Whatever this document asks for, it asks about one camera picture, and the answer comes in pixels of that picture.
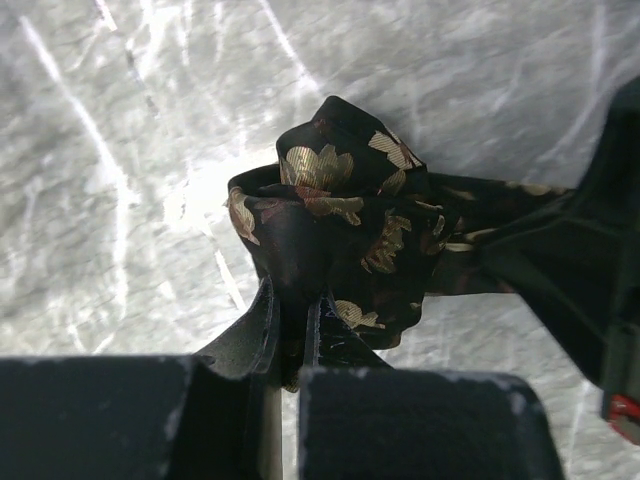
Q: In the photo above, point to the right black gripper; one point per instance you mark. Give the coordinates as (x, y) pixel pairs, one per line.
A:
(575, 262)

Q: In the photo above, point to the dark floral patterned tie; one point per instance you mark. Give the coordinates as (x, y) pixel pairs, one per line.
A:
(349, 208)

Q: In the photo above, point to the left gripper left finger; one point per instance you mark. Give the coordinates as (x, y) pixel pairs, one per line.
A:
(214, 414)

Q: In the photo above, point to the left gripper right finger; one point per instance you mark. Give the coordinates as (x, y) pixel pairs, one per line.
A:
(359, 418)

